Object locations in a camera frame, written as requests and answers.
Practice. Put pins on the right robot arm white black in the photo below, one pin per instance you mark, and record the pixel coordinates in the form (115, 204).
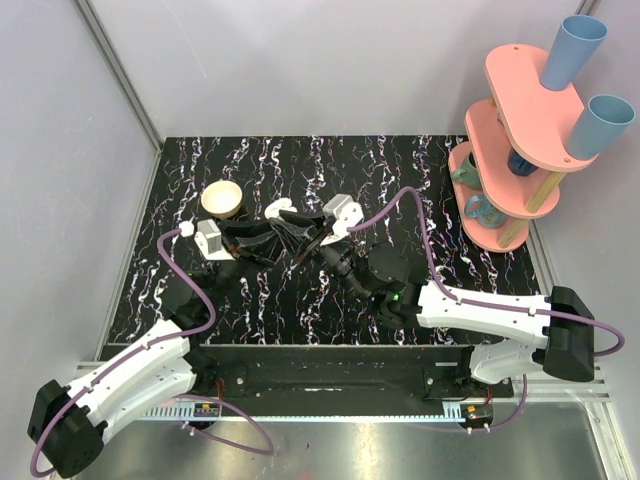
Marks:
(535, 336)

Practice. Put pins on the blue patterned mug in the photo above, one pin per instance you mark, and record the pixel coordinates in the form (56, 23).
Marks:
(479, 208)

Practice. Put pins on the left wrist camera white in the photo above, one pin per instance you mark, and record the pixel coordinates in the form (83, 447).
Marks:
(207, 237)

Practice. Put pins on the cream round bowl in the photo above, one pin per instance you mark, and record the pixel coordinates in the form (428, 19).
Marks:
(222, 199)

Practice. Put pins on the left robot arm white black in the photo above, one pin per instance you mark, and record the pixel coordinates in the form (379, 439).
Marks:
(70, 424)

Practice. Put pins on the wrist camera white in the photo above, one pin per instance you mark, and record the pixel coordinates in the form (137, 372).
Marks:
(207, 237)
(345, 213)

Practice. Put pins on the blue cup rear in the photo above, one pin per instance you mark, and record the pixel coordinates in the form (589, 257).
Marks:
(577, 39)

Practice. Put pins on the black marble mat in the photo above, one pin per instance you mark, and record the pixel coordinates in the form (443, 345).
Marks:
(297, 305)

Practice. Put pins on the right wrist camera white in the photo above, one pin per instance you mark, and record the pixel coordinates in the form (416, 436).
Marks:
(345, 213)

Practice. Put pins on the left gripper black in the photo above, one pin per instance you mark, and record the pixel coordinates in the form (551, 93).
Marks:
(236, 245)

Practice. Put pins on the dark blue cup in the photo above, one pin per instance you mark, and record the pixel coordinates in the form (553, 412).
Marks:
(519, 166)

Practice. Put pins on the pink three tier shelf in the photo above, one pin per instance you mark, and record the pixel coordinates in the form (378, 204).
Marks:
(519, 114)

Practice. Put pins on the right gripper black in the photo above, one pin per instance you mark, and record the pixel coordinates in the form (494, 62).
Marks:
(306, 242)

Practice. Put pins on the white earbud case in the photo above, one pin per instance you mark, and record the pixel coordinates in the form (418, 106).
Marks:
(283, 204)

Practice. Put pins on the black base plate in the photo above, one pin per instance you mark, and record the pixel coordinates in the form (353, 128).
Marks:
(424, 371)

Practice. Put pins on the green ceramic mug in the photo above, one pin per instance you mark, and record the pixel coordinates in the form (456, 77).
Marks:
(467, 174)

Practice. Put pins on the blue cup front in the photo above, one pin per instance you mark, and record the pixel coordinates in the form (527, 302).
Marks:
(601, 122)

